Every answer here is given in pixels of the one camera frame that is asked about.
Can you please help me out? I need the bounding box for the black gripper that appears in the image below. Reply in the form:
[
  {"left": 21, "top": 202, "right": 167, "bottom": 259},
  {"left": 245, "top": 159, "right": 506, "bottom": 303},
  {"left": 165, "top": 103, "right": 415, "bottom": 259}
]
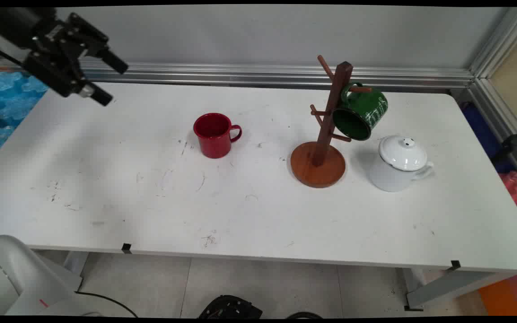
[{"left": 22, "top": 13, "right": 129, "bottom": 107}]

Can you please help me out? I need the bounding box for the green enamel mug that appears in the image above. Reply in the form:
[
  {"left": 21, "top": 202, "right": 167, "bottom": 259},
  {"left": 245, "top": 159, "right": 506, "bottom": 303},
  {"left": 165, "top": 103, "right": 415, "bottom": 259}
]
[{"left": 333, "top": 82, "right": 389, "bottom": 141}]

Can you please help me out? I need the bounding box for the red enamel mug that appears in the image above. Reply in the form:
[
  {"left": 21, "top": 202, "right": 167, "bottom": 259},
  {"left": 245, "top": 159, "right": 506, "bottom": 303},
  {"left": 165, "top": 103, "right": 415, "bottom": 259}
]
[{"left": 193, "top": 113, "right": 243, "bottom": 159}]

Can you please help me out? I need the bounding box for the grey metal table leg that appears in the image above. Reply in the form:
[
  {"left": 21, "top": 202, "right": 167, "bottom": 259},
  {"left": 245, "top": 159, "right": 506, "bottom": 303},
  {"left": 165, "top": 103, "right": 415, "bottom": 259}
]
[
  {"left": 63, "top": 251, "right": 89, "bottom": 288},
  {"left": 404, "top": 268, "right": 517, "bottom": 311}
]

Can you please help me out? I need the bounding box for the grey rounded plastic housing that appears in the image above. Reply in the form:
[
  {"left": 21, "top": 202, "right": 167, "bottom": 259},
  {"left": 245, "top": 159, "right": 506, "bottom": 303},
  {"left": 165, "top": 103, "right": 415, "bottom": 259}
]
[{"left": 0, "top": 235, "right": 104, "bottom": 317}]

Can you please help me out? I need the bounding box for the brown wooden mug tree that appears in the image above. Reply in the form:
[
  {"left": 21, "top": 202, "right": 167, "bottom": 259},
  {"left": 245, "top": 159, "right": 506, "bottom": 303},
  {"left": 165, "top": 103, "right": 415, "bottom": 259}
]
[{"left": 290, "top": 55, "right": 372, "bottom": 189}]

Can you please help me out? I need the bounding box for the black device on floor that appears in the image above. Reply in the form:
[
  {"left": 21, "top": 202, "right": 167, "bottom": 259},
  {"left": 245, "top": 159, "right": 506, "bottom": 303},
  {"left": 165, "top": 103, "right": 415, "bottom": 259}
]
[{"left": 198, "top": 295, "right": 263, "bottom": 319}]

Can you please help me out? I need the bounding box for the white enamel pot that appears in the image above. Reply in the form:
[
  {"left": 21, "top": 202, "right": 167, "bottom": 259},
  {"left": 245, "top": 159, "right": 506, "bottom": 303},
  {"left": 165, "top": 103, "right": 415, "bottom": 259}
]
[{"left": 369, "top": 153, "right": 435, "bottom": 192}]

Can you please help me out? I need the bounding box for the white enamel pot lid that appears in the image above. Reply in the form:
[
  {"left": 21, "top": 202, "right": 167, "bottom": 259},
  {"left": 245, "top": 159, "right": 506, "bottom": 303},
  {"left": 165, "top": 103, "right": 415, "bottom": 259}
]
[{"left": 378, "top": 135, "right": 428, "bottom": 172}]

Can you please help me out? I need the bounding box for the orange floor mat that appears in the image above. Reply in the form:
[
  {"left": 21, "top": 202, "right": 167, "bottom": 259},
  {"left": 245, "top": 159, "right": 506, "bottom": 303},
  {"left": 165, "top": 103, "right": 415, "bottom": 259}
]
[{"left": 478, "top": 274, "right": 517, "bottom": 317}]

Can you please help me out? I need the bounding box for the thin black background cable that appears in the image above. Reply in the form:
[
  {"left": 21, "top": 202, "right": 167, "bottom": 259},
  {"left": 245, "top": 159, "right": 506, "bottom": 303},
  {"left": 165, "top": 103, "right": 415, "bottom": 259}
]
[{"left": 0, "top": 44, "right": 32, "bottom": 71}]

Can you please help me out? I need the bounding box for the long aluminium frame rail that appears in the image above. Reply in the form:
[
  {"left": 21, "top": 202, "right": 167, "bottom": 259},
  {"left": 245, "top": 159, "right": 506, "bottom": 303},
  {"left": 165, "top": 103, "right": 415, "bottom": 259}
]
[{"left": 0, "top": 61, "right": 474, "bottom": 89}]

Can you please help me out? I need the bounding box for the black floor cable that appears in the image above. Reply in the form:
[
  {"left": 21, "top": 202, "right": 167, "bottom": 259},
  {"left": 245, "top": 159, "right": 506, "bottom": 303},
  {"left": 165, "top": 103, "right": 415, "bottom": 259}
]
[{"left": 74, "top": 292, "right": 139, "bottom": 318}]

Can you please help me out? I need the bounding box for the short aluminium frame rail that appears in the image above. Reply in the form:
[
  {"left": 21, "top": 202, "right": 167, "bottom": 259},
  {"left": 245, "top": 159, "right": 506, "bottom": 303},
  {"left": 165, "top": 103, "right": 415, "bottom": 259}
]
[{"left": 467, "top": 79, "right": 517, "bottom": 189}]

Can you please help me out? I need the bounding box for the aluminium frame post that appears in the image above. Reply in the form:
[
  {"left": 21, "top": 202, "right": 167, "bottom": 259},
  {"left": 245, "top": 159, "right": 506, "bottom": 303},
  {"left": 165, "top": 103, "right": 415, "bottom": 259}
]
[{"left": 469, "top": 7, "right": 517, "bottom": 79}]

